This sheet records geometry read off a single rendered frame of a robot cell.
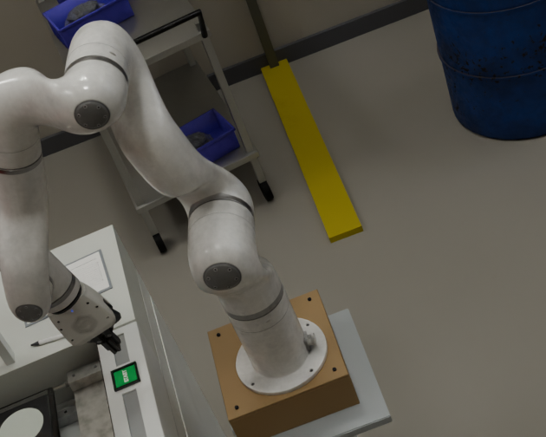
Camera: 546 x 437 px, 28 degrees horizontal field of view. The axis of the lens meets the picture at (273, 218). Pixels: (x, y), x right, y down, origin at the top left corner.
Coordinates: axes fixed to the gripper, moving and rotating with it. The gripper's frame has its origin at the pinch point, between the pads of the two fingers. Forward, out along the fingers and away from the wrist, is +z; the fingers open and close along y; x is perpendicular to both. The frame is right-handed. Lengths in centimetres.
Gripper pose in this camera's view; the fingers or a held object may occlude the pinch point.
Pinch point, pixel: (111, 342)
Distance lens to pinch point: 216.9
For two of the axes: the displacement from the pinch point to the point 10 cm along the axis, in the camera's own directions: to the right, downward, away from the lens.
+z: 4.9, 6.2, 6.1
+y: 8.4, -5.3, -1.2
